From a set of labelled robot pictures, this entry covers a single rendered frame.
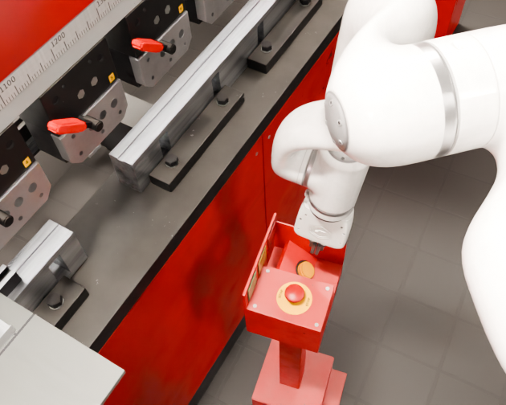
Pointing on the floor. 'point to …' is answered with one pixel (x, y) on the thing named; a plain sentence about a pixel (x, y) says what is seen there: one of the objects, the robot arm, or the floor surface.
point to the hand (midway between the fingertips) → (317, 243)
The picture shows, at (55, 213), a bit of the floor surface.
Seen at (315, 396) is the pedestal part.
